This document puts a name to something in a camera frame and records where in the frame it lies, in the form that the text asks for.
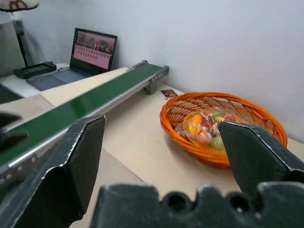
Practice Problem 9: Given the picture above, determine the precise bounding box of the small dark printed card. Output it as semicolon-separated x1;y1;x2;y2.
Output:
160;89;179;98

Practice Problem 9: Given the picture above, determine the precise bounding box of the green conveyor belt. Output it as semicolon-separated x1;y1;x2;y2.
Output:
0;60;170;188

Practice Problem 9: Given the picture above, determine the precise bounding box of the orange wicker basket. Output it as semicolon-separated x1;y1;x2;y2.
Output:
159;92;288;170

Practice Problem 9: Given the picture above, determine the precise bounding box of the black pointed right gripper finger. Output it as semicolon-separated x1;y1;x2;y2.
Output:
0;112;24;131
0;131;30;153

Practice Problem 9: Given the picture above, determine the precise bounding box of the black flat handheld device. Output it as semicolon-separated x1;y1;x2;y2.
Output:
12;61;57;80

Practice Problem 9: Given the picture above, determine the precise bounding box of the white side table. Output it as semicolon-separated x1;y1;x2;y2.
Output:
0;62;72;98

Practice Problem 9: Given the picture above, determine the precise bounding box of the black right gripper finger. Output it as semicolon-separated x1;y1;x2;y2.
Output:
4;114;106;228
218;120;304;193

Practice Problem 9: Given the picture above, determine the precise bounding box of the black laptop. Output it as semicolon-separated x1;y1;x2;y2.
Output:
25;27;119;91

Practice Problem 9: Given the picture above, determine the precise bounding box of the clear bag of colourful candies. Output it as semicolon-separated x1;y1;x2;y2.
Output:
174;108;238;151

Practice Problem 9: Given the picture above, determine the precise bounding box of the white and brown lamp shade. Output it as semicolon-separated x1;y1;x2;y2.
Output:
0;0;40;12

